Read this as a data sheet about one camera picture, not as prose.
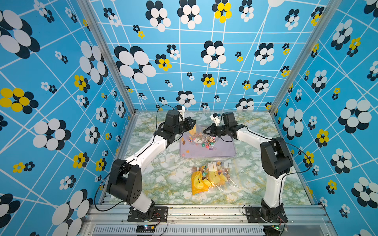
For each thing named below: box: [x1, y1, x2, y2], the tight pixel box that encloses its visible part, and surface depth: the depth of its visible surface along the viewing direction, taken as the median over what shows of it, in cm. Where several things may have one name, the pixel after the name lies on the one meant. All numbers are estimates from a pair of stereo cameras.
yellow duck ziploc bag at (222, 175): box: [206, 159, 239, 192], surface depth 85 cm
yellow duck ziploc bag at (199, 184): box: [190, 170, 213, 196], surface depth 82 cm
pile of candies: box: [188, 136, 217, 151], surface depth 101 cm
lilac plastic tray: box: [179, 132, 237, 158], surface depth 100 cm
